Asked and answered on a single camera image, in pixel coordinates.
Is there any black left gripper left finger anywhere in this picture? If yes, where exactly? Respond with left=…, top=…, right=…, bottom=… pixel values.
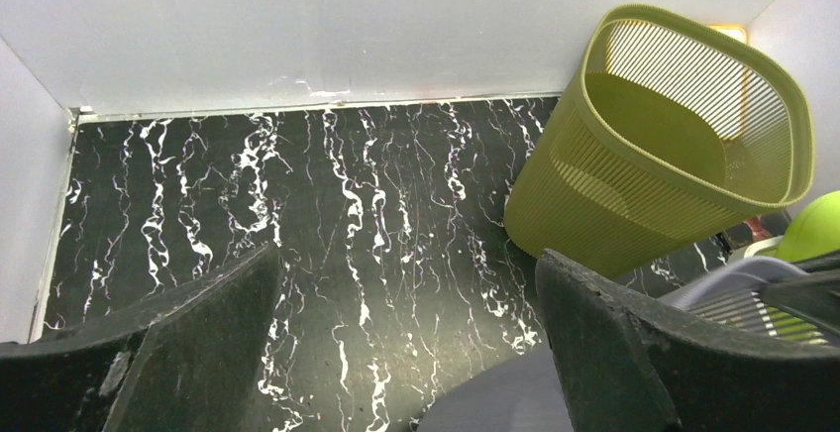
left=1, top=244, right=282, bottom=431

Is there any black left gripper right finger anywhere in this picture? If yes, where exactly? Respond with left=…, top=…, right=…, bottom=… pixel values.
left=535, top=250, right=839, bottom=431

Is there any grey slatted bin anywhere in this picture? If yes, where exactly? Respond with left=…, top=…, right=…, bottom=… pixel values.
left=421, top=257, right=805, bottom=431

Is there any lime green perforated basket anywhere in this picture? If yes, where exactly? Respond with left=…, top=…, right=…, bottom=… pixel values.
left=760, top=191, right=839, bottom=347

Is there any olive green slatted bin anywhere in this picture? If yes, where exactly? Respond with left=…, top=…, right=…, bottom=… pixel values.
left=503, top=4, right=815, bottom=277

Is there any cream perforated plastic basket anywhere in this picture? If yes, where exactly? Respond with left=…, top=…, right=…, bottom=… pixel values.
left=727, top=236, right=783, bottom=263

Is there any picture card with flame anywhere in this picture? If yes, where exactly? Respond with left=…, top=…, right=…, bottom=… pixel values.
left=717, top=211, right=791, bottom=251

